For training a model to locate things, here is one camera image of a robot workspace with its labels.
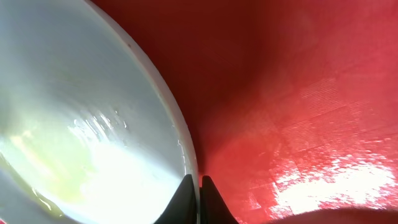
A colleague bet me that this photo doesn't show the red plastic tray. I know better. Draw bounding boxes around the red plastic tray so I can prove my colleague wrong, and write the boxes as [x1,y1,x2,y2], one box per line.
[97,0,397,223]

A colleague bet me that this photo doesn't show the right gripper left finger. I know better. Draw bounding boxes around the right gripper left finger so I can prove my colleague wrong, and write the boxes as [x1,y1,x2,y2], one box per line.
[154,174,197,224]

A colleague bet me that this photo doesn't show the light blue plate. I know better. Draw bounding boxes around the light blue plate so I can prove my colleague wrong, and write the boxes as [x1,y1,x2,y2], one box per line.
[1,0,199,223]

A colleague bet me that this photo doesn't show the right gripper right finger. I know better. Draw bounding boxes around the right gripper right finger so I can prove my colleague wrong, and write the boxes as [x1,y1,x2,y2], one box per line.
[200,175,238,224]

